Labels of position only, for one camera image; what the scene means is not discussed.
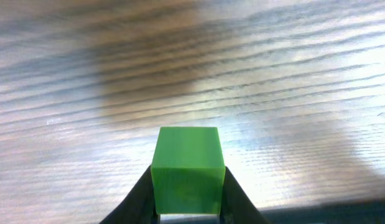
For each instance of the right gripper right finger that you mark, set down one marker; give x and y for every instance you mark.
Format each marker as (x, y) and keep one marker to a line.
(239, 202)

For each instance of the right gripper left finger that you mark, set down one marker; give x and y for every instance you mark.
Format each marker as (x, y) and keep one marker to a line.
(137, 202)

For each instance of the green cube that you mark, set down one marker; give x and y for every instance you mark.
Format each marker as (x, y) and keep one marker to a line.
(187, 168)

